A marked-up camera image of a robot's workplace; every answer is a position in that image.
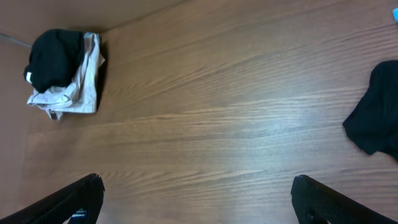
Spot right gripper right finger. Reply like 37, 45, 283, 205
290, 175, 397, 224

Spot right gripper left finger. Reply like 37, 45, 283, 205
1, 173, 105, 224

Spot black t-shirt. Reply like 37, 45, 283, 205
24, 29, 85, 93

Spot black logo shirt pile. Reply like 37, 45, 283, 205
343, 60, 397, 159

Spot folded beige trousers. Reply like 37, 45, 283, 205
27, 32, 105, 121

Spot light blue garment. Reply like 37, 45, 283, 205
392, 8, 398, 22

